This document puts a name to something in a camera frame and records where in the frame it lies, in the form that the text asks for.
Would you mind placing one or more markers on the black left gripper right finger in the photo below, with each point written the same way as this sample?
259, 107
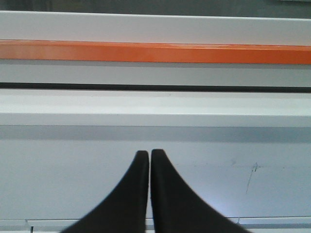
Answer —
177, 208

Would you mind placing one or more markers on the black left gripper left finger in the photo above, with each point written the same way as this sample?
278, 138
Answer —
124, 209

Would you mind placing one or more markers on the orange sash handle bar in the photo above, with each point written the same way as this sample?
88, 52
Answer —
154, 52

